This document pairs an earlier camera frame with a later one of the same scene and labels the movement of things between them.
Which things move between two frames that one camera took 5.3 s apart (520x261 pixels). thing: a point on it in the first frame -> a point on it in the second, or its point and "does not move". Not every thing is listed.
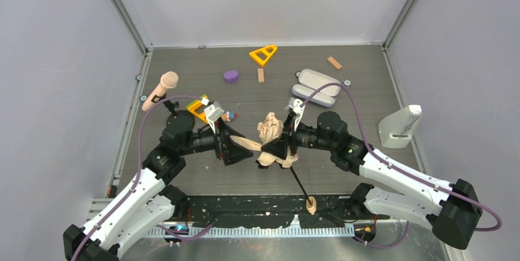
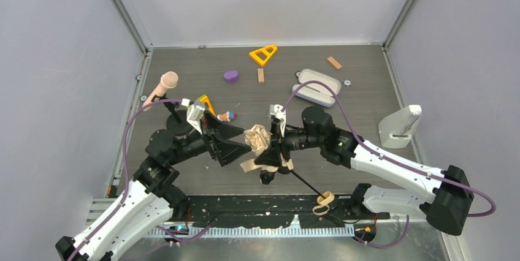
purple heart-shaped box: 231,76 does not move
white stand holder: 396,129 does not move
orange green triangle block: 195,103 -> 205,98
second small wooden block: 260,75 does not move
